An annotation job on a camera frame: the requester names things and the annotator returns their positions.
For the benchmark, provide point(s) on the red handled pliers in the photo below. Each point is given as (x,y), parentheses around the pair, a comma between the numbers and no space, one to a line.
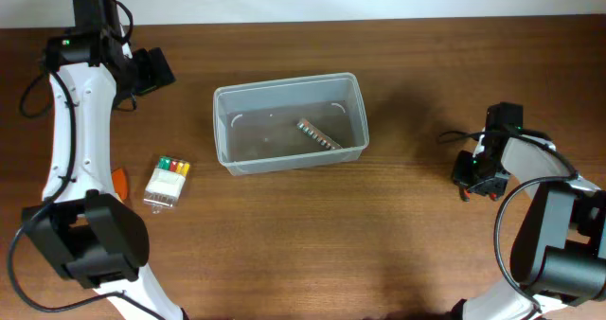
(465,195)

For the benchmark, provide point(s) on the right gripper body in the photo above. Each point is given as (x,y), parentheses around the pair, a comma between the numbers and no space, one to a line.
(480,187)

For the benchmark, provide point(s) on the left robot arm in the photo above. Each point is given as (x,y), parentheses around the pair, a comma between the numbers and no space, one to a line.
(82,228)

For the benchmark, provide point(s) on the orange scraper with wooden handle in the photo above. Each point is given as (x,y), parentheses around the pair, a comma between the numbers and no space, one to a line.
(120,183)

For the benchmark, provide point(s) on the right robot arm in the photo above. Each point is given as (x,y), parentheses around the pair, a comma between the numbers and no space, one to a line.
(549,230)

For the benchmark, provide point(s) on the clear plastic storage container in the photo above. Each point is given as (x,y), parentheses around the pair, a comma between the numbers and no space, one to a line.
(255,123)

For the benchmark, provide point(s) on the orange socket bit rail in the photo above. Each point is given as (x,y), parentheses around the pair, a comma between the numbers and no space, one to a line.
(314,133)

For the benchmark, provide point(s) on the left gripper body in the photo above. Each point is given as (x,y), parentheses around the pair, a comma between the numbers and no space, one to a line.
(154,69)

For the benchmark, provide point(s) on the clear box of coloured bits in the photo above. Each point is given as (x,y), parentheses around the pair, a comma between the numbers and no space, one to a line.
(165,186)

